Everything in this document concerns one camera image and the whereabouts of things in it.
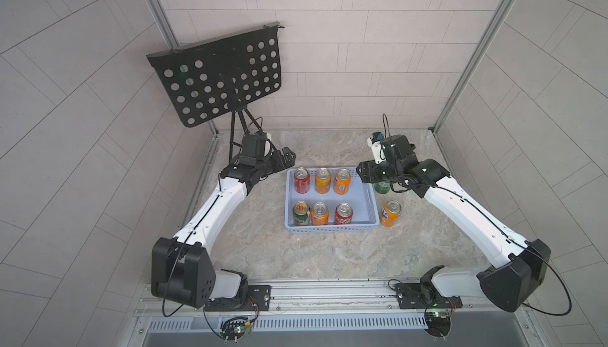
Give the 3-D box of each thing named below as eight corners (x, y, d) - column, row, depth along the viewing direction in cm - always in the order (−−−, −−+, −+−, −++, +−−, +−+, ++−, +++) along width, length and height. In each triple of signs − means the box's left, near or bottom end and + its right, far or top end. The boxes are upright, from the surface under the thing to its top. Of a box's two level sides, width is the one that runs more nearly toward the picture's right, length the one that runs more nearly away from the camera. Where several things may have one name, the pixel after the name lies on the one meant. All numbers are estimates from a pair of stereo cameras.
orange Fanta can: (379, 228, 87) (386, 216, 79) (376, 212, 91) (382, 199, 83) (395, 228, 87) (403, 217, 79) (391, 212, 91) (399, 200, 83)
